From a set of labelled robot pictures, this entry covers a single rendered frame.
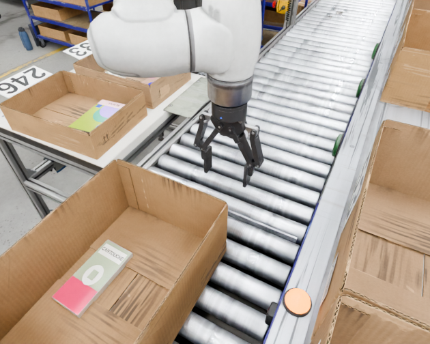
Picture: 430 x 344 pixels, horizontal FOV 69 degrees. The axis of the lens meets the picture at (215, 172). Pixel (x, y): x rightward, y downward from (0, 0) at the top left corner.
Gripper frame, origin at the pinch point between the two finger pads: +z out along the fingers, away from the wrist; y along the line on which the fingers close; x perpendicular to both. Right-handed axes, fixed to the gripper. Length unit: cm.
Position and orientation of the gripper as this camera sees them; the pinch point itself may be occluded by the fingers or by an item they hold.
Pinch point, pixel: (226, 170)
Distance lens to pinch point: 78.0
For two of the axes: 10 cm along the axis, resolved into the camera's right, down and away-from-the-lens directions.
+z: 0.0, 7.3, 6.9
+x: -4.7, 6.0, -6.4
